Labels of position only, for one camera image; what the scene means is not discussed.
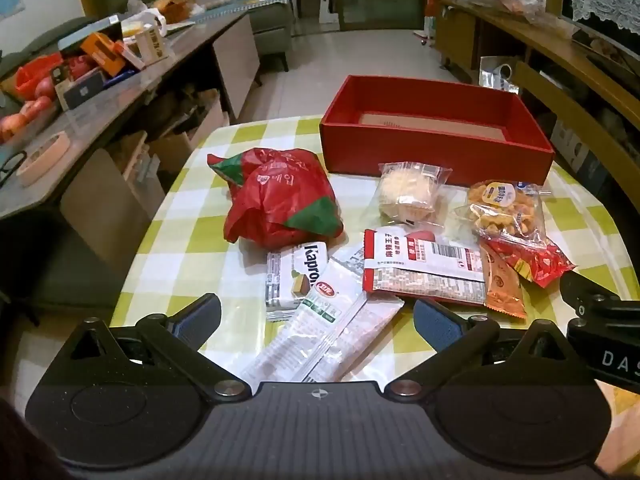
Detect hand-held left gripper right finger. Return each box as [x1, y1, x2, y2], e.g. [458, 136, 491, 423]
[384, 299, 572, 403]

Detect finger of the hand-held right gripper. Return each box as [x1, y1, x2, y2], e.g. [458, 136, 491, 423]
[559, 269, 640, 320]

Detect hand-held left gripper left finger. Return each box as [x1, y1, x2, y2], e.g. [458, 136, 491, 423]
[67, 292, 252, 403]

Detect small red snack packet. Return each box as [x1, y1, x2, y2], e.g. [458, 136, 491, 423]
[480, 235, 576, 288]

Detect red and white packet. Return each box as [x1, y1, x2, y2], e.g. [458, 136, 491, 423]
[362, 228, 488, 307]

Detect orange snack packet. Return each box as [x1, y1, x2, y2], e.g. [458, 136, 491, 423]
[479, 242, 528, 320]

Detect long white snack packet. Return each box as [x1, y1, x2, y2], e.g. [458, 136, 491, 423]
[240, 245, 406, 386]

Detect yellow cookie packet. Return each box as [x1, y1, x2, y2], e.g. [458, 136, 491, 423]
[454, 180, 551, 246]

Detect clear rice cracker packet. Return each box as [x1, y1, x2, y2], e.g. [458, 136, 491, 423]
[375, 161, 453, 228]

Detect red cardboard box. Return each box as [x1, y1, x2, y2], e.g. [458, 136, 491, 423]
[319, 75, 557, 187]

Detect green checked tablecloth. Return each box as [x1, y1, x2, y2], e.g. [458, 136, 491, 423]
[107, 116, 640, 476]

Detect white wafer packet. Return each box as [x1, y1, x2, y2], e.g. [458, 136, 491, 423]
[265, 241, 331, 322]

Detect red and green plastic bag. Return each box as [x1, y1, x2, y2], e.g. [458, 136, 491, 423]
[207, 147, 345, 250]

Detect cardboard boxes under sideboard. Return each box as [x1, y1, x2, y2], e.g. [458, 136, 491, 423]
[112, 90, 232, 196]

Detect long sideboard with stone top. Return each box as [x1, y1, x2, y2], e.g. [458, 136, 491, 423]
[0, 10, 262, 223]

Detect wooden bench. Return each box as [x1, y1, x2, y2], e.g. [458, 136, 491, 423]
[430, 0, 640, 211]

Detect silver foil bag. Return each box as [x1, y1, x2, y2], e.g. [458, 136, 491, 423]
[479, 55, 521, 94]

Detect black scissors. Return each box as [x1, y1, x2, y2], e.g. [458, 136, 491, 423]
[0, 150, 28, 184]

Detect dark blue box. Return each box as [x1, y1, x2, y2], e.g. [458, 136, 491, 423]
[60, 67, 137, 111]

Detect red apple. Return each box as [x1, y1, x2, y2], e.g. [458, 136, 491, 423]
[0, 112, 29, 143]
[20, 95, 54, 121]

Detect orange box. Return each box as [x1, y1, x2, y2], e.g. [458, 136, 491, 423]
[80, 32, 127, 77]

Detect white plastic bag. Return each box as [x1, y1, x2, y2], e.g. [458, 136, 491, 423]
[120, 9, 168, 41]

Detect grey armchair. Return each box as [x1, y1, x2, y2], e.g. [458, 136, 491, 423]
[247, 0, 297, 73]

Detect yellow bag of food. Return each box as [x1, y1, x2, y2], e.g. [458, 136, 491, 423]
[150, 0, 206, 26]

